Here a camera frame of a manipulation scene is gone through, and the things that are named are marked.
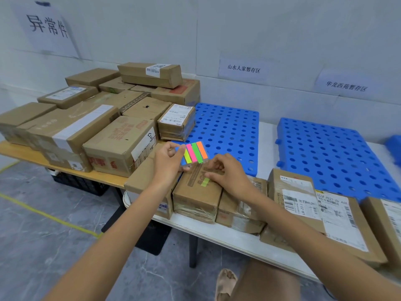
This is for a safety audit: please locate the person's left hand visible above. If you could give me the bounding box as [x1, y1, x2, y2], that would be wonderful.
[153, 141, 190, 189]

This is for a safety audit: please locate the person's right hand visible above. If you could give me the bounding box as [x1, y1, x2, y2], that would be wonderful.
[203, 153, 262, 205]

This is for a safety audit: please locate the multicoloured sticky flag pad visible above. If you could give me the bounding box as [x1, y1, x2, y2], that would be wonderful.
[175, 141, 209, 168]

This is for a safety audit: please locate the person's left forearm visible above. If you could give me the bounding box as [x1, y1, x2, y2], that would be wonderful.
[42, 182, 176, 301]

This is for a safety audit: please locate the person's right forearm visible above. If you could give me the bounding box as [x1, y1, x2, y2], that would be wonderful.
[243, 192, 401, 301]

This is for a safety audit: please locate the blue perforated plastic pallet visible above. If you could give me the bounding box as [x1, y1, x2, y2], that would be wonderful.
[181, 102, 260, 177]
[385, 135, 401, 168]
[275, 117, 401, 203]

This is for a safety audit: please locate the black table base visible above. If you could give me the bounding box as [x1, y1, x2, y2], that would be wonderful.
[101, 186, 172, 256]

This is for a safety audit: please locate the row of labelled cardboard parcels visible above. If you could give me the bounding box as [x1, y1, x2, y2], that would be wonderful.
[124, 144, 401, 269]

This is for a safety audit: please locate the pile of brown cardboard boxes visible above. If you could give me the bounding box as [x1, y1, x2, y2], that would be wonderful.
[0, 62, 201, 178]

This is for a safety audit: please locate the black plastic crate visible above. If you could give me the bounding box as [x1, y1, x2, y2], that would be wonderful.
[51, 171, 110, 197]

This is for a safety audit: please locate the person's foot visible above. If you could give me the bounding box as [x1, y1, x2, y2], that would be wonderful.
[214, 268, 239, 301]

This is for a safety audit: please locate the small white paper sign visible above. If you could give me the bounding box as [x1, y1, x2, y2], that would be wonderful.
[315, 70, 381, 98]
[218, 54, 272, 85]

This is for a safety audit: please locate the person's leg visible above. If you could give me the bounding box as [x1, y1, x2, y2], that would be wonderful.
[230, 258, 325, 301]

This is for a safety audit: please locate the large white paper sign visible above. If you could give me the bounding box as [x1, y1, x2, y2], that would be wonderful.
[11, 1, 81, 59]

